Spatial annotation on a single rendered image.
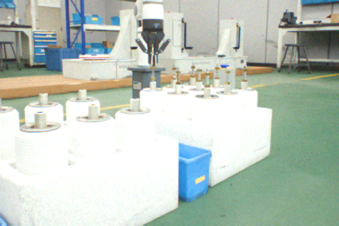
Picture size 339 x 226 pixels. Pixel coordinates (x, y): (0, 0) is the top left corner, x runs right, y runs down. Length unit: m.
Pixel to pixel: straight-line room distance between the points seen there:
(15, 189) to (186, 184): 0.44
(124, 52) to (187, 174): 2.86
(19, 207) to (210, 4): 7.40
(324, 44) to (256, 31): 1.37
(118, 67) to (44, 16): 4.35
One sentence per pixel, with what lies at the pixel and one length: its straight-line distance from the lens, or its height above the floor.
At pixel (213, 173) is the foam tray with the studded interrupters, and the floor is 0.04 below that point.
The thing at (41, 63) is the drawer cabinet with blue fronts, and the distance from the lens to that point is 6.68.
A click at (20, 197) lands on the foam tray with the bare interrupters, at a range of 0.63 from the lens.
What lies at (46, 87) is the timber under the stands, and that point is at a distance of 2.97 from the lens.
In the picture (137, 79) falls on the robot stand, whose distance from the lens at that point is 1.70.
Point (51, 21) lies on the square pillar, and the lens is 7.63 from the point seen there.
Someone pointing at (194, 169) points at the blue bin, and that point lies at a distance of 0.90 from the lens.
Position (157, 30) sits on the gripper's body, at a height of 0.46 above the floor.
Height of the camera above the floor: 0.41
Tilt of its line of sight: 9 degrees down
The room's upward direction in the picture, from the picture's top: straight up
